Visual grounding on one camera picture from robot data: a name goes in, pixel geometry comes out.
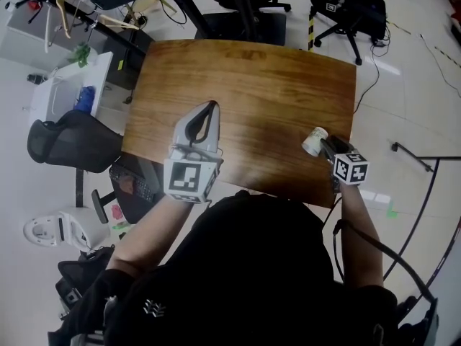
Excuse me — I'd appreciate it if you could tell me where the black cable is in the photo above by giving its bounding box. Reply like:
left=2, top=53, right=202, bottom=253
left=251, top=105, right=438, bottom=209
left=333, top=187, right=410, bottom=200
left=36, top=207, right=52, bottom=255
left=332, top=218, right=439, bottom=304

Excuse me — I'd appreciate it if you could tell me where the black tagged office chair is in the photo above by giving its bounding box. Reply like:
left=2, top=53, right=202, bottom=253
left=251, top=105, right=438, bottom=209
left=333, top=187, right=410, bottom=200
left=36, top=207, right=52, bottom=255
left=309, top=0, right=389, bottom=66

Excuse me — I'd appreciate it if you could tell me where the black coat rack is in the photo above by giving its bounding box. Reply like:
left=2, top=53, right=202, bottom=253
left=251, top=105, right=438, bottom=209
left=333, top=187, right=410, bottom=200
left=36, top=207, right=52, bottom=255
left=0, top=0, right=147, bottom=59

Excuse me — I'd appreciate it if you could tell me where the black keyboard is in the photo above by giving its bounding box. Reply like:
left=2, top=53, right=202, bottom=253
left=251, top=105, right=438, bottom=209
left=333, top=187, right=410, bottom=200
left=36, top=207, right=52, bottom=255
left=109, top=164, right=156, bottom=204

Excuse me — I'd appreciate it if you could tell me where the black mesh chair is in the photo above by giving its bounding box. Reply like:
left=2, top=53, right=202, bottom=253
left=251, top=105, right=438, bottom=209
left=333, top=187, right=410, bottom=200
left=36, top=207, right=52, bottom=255
left=55, top=245, right=117, bottom=321

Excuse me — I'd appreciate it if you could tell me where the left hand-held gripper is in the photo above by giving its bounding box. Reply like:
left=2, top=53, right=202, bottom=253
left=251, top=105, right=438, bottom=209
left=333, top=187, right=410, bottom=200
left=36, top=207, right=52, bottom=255
left=164, top=100, right=225, bottom=204

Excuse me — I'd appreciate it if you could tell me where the person's black clothing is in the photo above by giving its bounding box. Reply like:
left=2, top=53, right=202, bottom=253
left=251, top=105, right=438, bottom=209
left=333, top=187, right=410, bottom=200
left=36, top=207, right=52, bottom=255
left=48, top=189, right=400, bottom=346

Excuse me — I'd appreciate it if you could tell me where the black headrest office chair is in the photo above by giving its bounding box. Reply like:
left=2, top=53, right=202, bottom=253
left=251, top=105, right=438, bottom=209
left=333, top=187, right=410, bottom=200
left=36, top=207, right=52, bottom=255
left=27, top=110, right=124, bottom=225

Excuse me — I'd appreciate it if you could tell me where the person's left forearm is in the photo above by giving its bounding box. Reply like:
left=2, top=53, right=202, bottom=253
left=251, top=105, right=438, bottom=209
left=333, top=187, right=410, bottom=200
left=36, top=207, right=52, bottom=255
left=107, top=192, right=192, bottom=278

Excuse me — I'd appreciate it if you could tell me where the white paper cup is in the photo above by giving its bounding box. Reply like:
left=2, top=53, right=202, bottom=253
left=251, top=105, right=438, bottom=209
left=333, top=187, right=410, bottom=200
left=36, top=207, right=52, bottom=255
left=301, top=127, right=329, bottom=157

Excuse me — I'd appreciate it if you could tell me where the person's right forearm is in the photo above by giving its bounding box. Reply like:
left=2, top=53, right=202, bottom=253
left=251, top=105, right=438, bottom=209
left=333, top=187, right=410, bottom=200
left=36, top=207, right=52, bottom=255
left=338, top=184, right=385, bottom=288

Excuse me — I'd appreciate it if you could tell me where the white headset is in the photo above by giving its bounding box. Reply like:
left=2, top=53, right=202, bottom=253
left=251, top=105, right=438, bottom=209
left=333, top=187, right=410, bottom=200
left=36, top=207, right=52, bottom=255
left=23, top=207, right=111, bottom=251

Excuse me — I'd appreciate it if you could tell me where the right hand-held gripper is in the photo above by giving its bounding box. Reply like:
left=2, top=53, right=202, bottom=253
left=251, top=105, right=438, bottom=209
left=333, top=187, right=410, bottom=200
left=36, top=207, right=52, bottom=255
left=319, top=135, right=370, bottom=194

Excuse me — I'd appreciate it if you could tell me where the green potted plant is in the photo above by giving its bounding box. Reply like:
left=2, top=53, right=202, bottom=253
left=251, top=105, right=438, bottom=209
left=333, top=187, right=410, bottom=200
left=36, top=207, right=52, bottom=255
left=67, top=41, right=93, bottom=68

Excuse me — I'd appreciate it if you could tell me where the wooden clothes hanger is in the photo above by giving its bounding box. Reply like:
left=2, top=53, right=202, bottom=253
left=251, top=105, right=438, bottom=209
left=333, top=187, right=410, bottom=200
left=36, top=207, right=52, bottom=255
left=55, top=0, right=140, bottom=40

